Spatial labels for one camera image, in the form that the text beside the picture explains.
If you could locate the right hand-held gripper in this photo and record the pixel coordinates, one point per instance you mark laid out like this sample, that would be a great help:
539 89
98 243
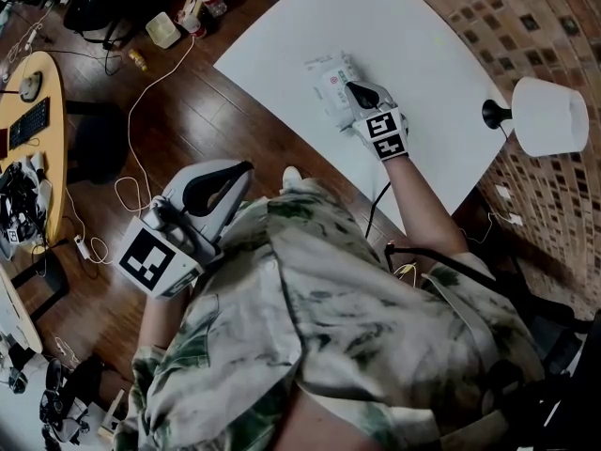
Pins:
385 134

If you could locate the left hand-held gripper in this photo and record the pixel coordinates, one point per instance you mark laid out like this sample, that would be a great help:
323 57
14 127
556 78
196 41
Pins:
145 259

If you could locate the white lidded wet wipe pack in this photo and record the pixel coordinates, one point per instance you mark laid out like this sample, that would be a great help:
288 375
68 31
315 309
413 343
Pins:
331 85

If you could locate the person's right forearm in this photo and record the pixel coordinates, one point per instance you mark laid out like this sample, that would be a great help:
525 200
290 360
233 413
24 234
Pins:
422 205

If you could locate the white square table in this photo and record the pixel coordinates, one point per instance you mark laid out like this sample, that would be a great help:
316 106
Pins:
399 31

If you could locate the person's white left shoe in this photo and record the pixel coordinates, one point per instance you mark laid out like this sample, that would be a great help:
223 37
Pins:
292 177

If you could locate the black round table base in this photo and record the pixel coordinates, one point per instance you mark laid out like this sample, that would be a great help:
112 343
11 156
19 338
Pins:
98 144

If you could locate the white floor power strip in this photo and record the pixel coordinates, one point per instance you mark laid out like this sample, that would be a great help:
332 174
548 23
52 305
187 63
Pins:
82 247

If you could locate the small yellow bottle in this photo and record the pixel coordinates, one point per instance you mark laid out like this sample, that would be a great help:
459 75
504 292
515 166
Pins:
138 60

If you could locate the round yellow wooden table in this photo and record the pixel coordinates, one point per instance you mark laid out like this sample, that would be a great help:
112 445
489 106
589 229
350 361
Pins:
51 158

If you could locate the white plastic box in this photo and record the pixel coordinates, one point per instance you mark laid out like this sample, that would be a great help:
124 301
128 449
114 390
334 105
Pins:
163 30

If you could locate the white table lamp black base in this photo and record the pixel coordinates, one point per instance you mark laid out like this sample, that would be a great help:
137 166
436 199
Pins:
544 115

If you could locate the person's tie-dye shirt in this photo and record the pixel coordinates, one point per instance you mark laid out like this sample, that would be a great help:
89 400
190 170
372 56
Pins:
328 322

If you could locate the cluster of bottles and cups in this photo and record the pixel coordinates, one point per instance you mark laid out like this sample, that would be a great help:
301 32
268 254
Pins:
206 3

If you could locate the black keyboard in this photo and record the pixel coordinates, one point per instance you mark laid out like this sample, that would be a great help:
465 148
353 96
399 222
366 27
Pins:
29 122

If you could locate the grey round device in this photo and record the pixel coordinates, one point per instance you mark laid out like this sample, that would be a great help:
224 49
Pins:
30 86

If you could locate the black chair with clutter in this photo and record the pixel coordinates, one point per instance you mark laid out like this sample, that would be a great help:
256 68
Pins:
98 3

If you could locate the white desk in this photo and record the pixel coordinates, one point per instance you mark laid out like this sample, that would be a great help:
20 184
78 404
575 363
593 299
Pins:
14 313

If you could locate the black stool frame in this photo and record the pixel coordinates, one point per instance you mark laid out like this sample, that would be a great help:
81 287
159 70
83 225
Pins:
47 280

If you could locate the white wall socket with plug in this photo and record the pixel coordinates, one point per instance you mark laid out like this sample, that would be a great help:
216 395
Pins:
516 219

